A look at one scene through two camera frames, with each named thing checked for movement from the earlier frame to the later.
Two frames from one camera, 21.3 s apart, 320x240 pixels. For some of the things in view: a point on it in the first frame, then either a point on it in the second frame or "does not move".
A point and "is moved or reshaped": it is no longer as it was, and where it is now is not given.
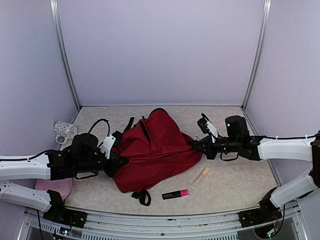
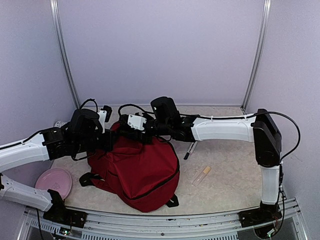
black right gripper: x=208 y=150 -> x=142 y=138
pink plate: x=62 y=186 does not move
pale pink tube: x=200 y=177 does not move
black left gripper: x=115 y=164 -> x=108 y=145
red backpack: x=156 y=148 is moved or reshaped
